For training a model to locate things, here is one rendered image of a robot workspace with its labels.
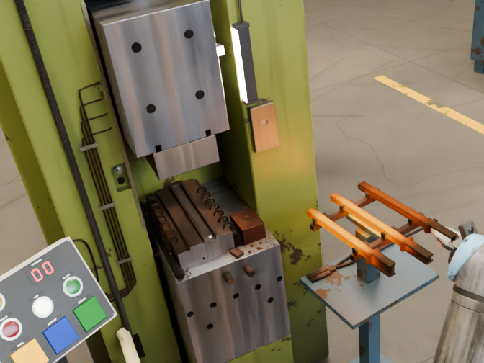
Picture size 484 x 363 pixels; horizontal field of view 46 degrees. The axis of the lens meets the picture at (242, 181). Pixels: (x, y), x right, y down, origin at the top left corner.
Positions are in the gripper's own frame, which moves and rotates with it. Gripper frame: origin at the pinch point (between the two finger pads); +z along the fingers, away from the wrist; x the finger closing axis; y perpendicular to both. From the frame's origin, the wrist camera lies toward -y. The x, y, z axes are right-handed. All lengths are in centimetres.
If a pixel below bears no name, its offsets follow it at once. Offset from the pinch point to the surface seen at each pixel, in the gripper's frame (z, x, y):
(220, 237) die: 41, -57, 0
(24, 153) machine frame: 107, -102, -23
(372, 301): 8.2, -19.4, 27.2
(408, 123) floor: 192, 183, 101
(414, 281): 6.4, -1.6, 27.2
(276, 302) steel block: 33, -43, 32
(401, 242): 1.1, -14.0, -0.7
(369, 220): 16.9, -12.9, 0.1
